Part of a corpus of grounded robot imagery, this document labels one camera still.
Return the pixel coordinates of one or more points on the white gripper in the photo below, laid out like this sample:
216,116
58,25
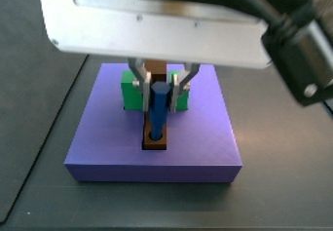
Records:
156,29

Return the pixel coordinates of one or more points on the blue hexagonal peg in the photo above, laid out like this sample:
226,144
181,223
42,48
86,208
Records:
158,108

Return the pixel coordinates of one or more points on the green U-shaped block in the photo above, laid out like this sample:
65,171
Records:
132,96

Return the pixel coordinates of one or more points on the purple base block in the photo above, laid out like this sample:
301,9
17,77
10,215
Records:
201,152

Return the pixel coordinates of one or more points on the brown bracket with holes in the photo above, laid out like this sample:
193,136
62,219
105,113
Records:
157,69

